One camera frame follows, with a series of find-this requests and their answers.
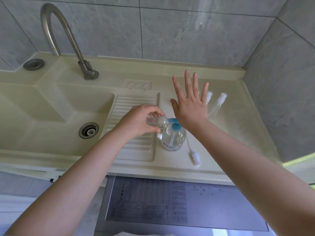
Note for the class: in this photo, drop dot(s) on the white spray cap with tube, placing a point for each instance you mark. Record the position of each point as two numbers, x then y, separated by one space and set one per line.
195 158

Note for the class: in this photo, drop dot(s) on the glass window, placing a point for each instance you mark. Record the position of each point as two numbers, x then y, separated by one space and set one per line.
302 169

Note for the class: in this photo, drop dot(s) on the person's right forearm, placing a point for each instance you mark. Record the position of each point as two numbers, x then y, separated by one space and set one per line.
246 169

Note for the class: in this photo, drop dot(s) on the person's right hand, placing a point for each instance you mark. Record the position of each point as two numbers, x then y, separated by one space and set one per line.
192 110

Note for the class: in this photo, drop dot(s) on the small clear bottle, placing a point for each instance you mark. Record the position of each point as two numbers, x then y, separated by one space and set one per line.
219 104
162 122
209 95

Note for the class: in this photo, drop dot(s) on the steel sink drain strainer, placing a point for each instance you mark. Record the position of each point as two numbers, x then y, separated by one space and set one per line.
88 130

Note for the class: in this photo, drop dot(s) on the cream sink with washboard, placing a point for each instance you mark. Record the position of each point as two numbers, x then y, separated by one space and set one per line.
24 108

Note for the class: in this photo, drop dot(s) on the curved steel faucet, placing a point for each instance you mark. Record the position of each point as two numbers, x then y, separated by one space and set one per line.
71 39

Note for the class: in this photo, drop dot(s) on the person's left hand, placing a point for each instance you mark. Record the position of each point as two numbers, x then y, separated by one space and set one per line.
134 121

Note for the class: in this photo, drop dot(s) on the white cabinet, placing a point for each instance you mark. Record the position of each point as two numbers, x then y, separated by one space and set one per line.
24 173

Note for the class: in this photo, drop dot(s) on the clear hand sanitizer pump bottle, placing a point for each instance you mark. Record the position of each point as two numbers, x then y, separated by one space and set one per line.
173 138

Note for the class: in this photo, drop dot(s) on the grey washing machine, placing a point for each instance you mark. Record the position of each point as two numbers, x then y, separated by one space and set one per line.
221 208

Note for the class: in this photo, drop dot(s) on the person's left forearm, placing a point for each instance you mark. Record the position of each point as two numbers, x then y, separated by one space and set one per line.
64 181

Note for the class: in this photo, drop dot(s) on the round steel hole cover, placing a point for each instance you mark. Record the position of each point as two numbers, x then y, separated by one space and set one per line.
34 64

